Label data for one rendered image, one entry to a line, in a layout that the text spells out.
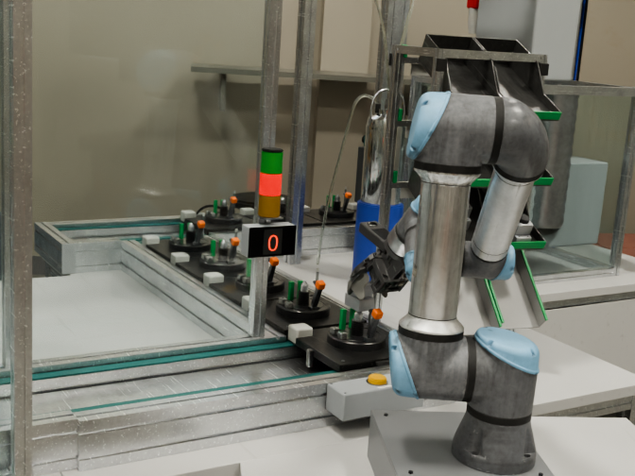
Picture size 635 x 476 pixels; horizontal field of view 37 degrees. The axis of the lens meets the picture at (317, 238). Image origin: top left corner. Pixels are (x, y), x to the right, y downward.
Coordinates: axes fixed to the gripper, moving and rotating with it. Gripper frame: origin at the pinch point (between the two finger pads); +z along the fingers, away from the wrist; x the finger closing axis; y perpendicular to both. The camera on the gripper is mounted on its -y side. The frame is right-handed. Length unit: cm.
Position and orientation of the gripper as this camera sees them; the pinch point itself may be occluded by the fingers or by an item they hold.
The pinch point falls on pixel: (359, 287)
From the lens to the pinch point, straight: 224.8
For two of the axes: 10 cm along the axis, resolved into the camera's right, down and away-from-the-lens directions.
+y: 3.4, 8.1, -4.8
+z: -3.9, 5.8, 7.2
